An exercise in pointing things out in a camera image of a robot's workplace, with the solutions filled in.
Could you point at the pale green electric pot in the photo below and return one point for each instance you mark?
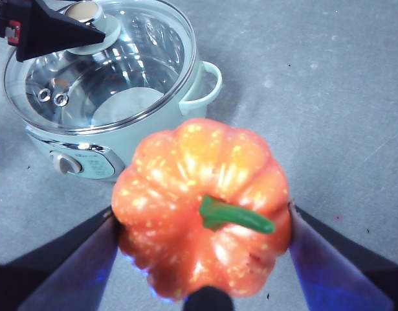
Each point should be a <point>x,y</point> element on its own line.
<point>172,120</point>

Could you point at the glass lid with green knob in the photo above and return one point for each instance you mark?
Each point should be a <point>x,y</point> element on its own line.
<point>134,64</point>

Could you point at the orange pumpkin with green stem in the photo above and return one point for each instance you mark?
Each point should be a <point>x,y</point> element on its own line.
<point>185,168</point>

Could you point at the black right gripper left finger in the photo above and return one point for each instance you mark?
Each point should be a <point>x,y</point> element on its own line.
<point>56,278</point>

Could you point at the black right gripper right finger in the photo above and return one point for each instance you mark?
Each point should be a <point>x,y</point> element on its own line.
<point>341,278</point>

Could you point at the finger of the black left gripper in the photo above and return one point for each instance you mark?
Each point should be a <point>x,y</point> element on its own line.
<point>53,32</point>

